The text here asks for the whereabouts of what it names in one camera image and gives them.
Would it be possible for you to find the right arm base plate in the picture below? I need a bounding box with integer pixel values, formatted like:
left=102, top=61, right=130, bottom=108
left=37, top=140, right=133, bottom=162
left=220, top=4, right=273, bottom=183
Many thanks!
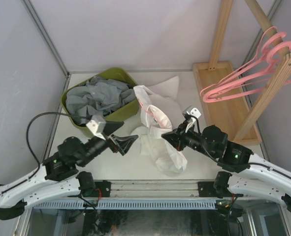
left=197, top=181, right=218, bottom=198

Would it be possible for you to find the camera cable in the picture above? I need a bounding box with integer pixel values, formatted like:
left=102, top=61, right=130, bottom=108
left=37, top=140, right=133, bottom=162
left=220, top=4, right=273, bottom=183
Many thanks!
left=0, top=112, right=92, bottom=205
left=192, top=117, right=291, bottom=177

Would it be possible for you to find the green plastic basket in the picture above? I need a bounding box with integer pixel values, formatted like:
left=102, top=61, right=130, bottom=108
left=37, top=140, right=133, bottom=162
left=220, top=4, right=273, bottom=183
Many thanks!
left=61, top=67, right=139, bottom=138

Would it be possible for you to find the left camera cable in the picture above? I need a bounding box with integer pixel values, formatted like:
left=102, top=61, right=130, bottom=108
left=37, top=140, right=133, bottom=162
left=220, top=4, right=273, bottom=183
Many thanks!
left=0, top=112, right=92, bottom=205

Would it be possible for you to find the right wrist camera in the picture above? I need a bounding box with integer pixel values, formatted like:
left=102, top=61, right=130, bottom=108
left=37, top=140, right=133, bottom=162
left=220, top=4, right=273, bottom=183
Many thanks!
left=182, top=106, right=201, bottom=132

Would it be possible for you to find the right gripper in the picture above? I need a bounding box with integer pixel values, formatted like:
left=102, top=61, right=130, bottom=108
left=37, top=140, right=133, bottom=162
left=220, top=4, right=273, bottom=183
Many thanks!
left=162, top=120, right=217, bottom=160

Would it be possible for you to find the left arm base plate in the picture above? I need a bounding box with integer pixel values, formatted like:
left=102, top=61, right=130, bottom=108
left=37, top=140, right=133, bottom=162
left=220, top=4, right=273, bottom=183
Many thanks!
left=84, top=180, right=111, bottom=198

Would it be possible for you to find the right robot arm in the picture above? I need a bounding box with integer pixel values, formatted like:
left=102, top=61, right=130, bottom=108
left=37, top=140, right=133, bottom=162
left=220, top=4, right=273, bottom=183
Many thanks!
left=162, top=122, right=291, bottom=212

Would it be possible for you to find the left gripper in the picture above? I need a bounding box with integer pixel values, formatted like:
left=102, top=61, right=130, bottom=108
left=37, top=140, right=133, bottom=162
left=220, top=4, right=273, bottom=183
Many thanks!
left=78, top=120, right=138, bottom=167

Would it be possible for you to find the white shirt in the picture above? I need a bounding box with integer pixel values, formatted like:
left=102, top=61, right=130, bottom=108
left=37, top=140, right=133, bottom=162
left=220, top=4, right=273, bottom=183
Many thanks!
left=131, top=76, right=188, bottom=177

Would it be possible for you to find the slotted cable duct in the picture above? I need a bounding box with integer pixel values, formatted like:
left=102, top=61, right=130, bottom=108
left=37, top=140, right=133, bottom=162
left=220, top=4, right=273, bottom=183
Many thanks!
left=34, top=199, right=216, bottom=210

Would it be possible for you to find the right camera cable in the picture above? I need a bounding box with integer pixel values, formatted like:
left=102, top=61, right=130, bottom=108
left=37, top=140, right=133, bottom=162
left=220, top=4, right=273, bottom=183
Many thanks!
left=192, top=117, right=291, bottom=177

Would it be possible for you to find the aluminium frame rail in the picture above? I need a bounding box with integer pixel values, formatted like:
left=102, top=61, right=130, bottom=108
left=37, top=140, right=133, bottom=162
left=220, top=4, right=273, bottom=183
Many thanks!
left=23, top=179, right=291, bottom=200

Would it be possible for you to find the pink hanger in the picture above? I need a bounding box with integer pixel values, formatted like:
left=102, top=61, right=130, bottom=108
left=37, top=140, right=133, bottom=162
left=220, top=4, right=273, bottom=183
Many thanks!
left=200, top=36, right=276, bottom=103
left=204, top=40, right=291, bottom=101
left=200, top=31, right=291, bottom=103
left=136, top=94, right=172, bottom=129

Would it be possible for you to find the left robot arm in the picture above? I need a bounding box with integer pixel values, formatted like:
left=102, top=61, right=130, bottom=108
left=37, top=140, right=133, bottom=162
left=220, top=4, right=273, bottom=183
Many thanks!
left=0, top=120, right=138, bottom=220

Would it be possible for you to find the grey shirt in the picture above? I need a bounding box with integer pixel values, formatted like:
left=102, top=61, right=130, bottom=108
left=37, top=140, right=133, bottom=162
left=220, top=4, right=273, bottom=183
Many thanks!
left=65, top=75, right=136, bottom=126

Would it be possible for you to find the wooden clothes rack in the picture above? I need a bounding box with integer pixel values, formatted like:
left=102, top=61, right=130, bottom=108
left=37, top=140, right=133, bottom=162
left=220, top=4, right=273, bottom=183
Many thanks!
left=193, top=0, right=291, bottom=146

